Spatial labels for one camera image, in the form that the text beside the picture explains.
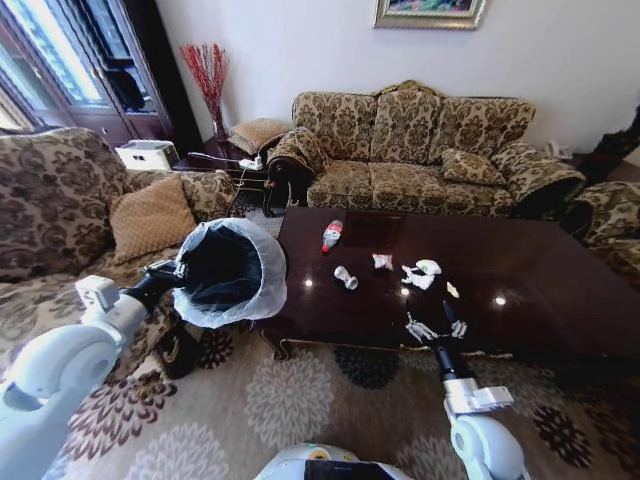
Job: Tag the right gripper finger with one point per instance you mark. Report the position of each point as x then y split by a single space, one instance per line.
451 315
419 327

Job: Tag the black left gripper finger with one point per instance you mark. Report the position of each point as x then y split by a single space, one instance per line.
167 267

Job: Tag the trash bin with white bag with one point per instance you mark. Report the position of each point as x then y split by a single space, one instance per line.
227 272

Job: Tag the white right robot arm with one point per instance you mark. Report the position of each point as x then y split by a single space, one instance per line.
482 425

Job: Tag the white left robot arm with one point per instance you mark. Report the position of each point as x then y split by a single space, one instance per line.
60 360

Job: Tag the small pale paper scrap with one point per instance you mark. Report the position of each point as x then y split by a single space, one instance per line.
452 290

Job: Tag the large crumpled white paper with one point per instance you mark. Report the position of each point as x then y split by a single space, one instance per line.
422 274

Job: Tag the tan quilted cushion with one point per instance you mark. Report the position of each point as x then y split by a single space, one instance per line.
150 217

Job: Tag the dark glossy coffee table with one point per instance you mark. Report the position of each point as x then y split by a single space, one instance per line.
500 280

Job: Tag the small crumpled white tissue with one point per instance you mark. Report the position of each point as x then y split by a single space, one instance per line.
382 261

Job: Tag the dark wooden side table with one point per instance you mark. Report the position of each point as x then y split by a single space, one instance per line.
225 167

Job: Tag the white box appliance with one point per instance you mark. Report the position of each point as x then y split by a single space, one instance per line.
145 154

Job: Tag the floral armchair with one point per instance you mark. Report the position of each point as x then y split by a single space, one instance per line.
55 210

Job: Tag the plastic bottle with red label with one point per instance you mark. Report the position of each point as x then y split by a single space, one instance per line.
332 236

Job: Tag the white power strip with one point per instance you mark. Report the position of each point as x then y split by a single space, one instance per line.
250 162

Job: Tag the floral sofa cushion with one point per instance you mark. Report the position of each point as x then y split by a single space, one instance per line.
472 167

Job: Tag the white robot front shell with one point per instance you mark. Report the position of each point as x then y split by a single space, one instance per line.
330 462

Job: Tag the beige floral rug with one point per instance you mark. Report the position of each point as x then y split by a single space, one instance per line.
280 400

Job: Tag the gold cushion with dark trim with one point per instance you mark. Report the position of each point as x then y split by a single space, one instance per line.
252 135

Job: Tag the floral three-seat sofa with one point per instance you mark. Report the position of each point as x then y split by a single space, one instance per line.
400 150

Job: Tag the red branches in vase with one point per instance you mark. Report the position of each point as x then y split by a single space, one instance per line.
210 80

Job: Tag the white telephone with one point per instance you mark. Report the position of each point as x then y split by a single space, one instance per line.
557 150

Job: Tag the dark wooden glass cabinet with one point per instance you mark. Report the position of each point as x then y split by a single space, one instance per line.
85 65

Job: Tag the dark carved wooden furniture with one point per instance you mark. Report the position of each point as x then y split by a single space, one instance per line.
612 155

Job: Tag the framed picture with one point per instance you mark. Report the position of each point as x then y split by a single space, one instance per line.
430 12

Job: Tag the floral sofa with dark frame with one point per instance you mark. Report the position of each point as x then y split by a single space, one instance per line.
612 220

